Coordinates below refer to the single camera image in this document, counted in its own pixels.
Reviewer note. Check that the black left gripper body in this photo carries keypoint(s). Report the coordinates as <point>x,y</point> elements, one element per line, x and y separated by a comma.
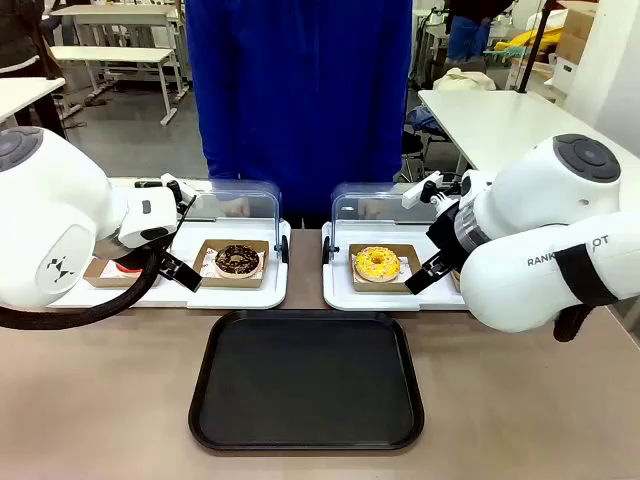
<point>132,259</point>

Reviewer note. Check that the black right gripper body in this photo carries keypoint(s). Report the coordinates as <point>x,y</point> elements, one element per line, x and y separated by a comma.
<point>442,232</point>

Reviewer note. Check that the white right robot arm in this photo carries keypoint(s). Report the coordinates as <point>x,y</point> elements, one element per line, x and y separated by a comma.
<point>530,210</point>

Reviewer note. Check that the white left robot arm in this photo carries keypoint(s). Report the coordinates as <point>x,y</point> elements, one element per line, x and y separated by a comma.
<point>55,220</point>

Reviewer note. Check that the red glazed donut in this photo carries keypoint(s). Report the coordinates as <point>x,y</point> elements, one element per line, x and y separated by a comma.
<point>127,270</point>

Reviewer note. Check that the brown cardboard donut tray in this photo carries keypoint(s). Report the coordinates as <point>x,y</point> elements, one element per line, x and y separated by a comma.
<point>230,283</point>
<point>380,287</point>
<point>456,280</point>
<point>107,281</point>

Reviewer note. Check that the yellow glazed sprinkled donut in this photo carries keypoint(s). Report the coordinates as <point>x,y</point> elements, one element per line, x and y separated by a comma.
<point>376,264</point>

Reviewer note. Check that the chocolate sprinkled donut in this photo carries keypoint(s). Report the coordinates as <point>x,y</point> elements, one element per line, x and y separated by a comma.
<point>238,261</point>

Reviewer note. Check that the black plastic serving tray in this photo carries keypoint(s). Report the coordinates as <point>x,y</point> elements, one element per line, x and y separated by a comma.
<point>305,380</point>

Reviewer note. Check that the person's left hand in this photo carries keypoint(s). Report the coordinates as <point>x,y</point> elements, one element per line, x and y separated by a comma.
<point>377,209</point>

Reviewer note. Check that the person's right hand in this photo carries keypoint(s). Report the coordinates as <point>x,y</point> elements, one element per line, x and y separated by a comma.
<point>235,207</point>

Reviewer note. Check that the white display case base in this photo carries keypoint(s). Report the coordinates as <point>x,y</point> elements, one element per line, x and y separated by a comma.
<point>235,295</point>
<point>340,295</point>

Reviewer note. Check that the clear display case lid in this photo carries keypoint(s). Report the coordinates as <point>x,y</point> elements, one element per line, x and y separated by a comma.
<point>260,200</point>
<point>350,200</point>

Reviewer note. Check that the blue jacket on chair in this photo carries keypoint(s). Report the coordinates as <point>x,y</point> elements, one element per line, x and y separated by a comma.
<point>420,127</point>

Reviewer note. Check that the large white table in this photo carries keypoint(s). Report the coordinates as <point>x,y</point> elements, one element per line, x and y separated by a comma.
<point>500,120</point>

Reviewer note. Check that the cream cloth bag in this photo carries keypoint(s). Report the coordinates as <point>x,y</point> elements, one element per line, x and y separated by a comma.
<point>462,80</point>

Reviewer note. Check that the teal green cloth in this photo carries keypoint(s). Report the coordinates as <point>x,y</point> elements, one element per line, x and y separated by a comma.
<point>507,48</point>

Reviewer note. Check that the white desk with metal legs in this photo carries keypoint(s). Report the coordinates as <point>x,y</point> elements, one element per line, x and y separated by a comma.
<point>25,95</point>
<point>110,54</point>
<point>110,10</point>

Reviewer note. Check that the bystander in blue trousers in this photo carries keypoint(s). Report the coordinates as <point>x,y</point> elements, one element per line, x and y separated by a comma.
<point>467,35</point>

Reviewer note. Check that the white storage box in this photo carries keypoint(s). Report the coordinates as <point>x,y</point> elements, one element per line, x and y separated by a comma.
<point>565,75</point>

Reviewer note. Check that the person in blue jacket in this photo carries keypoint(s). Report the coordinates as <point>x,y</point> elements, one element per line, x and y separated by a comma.
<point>300,90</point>

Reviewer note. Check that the black metal pole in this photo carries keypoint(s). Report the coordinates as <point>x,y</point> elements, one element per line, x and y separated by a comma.
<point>535,45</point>

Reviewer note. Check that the yellow fabric bundle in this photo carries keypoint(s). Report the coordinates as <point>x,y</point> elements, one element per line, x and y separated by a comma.
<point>540,42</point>

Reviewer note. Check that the brown cardboard box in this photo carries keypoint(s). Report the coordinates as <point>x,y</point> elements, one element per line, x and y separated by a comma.
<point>577,30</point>

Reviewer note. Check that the bystander in dark clothes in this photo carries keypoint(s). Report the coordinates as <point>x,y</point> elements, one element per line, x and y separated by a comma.
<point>17,40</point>

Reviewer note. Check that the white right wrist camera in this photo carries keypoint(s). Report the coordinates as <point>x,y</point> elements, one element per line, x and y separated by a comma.
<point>417,192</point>

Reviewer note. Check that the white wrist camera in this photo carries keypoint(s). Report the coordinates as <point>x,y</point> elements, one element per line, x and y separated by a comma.
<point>184,191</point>
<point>417,192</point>

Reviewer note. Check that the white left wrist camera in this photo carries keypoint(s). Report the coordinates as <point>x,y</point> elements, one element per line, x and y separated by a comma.
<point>184,191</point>

